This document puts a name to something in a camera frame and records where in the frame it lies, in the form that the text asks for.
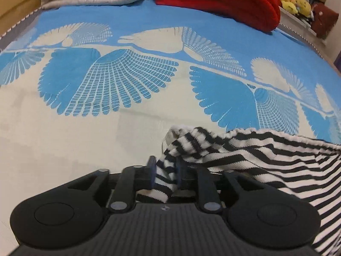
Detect wooden bed frame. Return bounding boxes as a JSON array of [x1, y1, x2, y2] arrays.
[[0, 0, 45, 36]]

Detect black white striped garment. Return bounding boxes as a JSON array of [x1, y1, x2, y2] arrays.
[[137, 125, 340, 255]]

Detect yellow plush toys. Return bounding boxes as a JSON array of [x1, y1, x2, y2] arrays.
[[277, 0, 312, 19]]

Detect blue white patterned bedsheet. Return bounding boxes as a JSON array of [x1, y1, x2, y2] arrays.
[[1, 0, 340, 255]]

